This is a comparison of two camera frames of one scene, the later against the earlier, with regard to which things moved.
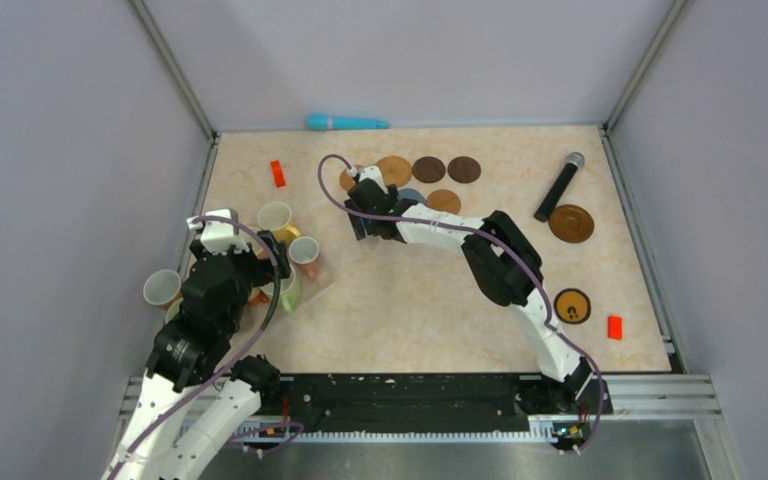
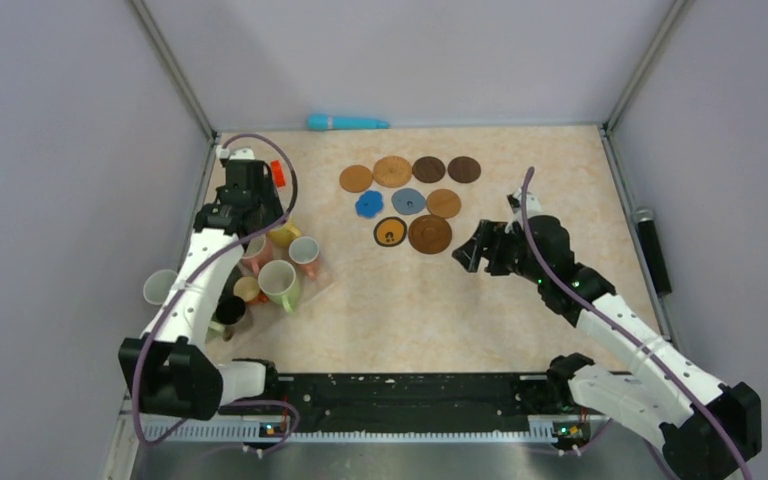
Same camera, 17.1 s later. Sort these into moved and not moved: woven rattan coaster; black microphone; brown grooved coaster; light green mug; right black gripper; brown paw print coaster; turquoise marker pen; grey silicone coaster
Moved: brown paw print coaster; brown grooved coaster; black microphone; right black gripper
Not moved: woven rattan coaster; turquoise marker pen; light green mug; grey silicone coaster
